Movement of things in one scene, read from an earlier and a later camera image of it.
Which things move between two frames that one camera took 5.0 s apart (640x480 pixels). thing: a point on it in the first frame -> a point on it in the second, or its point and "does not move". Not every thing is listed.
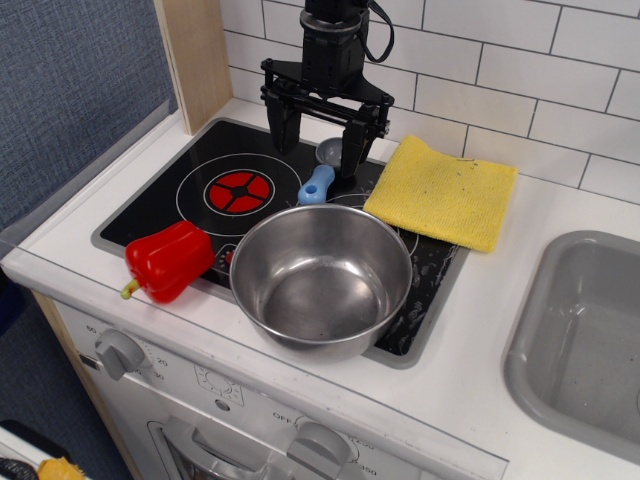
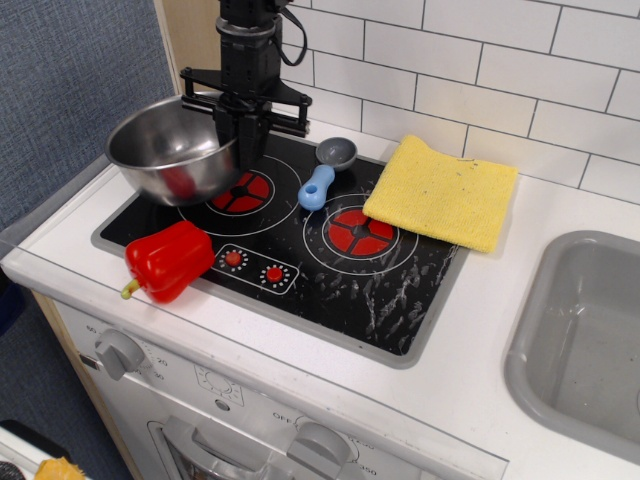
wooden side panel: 194,36 does not move
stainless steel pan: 322,282 -> 172,153
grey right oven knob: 319,451 does not move
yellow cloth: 456,198 does not move
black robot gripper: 330,79 -> 249,78
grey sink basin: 573,359 does not move
